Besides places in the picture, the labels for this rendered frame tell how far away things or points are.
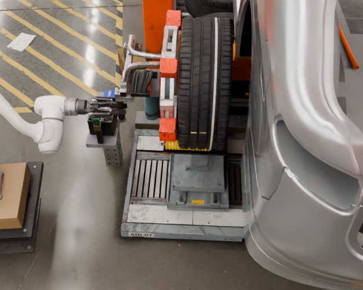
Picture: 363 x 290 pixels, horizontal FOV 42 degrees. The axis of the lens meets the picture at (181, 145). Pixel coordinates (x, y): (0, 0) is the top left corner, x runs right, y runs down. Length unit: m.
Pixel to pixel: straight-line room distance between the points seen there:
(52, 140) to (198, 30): 0.85
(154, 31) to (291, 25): 1.40
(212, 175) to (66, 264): 0.98
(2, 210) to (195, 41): 1.30
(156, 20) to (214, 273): 1.44
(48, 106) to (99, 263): 0.97
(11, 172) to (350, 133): 1.97
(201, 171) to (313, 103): 1.65
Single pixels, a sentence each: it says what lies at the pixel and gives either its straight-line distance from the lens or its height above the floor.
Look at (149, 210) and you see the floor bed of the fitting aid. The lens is 2.84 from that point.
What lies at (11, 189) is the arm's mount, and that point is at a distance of 2.67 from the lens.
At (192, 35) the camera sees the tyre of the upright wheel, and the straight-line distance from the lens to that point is 2.17.
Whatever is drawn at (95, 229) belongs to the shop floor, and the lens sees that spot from 2.89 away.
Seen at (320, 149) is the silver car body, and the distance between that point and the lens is 1.24.
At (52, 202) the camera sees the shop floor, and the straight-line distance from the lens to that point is 3.05.
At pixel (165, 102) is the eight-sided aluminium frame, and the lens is 2.13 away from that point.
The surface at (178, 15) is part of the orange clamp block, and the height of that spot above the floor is 1.11.
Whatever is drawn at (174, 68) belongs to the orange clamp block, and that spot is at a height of 1.14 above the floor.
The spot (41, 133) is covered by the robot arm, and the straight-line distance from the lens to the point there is 2.28.
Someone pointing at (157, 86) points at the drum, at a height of 0.89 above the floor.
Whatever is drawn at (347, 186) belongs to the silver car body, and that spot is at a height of 1.40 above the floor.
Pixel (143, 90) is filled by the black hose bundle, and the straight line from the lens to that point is 2.17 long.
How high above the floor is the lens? 2.48
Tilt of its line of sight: 50 degrees down
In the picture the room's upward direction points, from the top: 1 degrees clockwise
